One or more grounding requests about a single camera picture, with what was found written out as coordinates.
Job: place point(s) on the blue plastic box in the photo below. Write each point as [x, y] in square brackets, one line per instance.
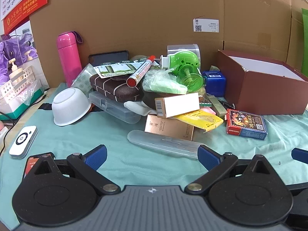
[214, 83]

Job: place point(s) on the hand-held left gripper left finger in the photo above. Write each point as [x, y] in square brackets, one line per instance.
[96, 157]

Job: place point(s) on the yellow packet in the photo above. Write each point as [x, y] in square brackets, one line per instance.
[204, 121]

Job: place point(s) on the red and white marker pen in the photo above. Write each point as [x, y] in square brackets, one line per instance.
[140, 72]

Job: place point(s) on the translucent toothbrush case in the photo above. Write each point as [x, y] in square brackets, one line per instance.
[158, 142]

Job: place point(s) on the olive slim carton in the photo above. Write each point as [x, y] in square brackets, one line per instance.
[217, 105]

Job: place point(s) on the cream pump bottle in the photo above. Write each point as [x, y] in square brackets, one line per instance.
[15, 71]

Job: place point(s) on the clear plastic case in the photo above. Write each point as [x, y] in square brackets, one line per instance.
[113, 108]

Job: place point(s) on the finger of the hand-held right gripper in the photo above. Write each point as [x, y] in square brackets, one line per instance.
[300, 154]

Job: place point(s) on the smartphone with red screen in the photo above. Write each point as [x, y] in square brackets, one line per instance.
[30, 164]

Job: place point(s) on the white bowl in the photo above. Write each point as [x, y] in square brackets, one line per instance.
[69, 105]

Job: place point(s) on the white portable router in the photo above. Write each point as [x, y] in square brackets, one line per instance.
[22, 140]

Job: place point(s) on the white cloth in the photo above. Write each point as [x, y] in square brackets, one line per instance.
[138, 108]

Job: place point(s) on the copper coloured carton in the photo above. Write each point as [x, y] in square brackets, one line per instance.
[166, 127]

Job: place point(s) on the purple plastic bag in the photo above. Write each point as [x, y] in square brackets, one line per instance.
[14, 50]

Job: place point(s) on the green item in plastic bag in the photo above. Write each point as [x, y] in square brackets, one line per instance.
[163, 83]

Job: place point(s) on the clear plastic container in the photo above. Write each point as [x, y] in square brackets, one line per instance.
[178, 49]

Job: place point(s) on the white perforated plastic basket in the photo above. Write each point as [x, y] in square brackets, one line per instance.
[16, 91]

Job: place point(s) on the green patterned tissue packet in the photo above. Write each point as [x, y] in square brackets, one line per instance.
[83, 78]

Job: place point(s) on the white and gold small box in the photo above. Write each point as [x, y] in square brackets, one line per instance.
[180, 104]

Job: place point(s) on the green and white printed sachet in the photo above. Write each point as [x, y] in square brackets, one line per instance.
[115, 68]

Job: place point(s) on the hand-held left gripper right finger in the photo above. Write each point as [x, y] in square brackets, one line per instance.
[208, 158]

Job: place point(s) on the green tissue box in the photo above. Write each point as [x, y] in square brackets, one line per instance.
[24, 107]

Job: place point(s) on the brown striped glasses case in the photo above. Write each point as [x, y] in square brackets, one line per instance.
[113, 87]

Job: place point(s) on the black pen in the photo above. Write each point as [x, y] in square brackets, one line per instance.
[226, 104]

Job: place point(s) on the white shipping label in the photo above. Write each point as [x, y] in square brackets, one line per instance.
[205, 25]

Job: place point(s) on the large brown cardboard box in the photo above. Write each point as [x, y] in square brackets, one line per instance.
[144, 16]

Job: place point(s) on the pink thermos bottle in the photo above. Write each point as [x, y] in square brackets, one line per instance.
[68, 57]

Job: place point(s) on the teal table cloth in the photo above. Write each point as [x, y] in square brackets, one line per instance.
[134, 170]

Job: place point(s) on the maroon cardboard box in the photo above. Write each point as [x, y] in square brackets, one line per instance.
[264, 93]

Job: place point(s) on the playing card box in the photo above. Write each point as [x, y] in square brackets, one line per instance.
[245, 124]

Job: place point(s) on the green fabric bag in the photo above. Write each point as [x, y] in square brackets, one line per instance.
[305, 28]

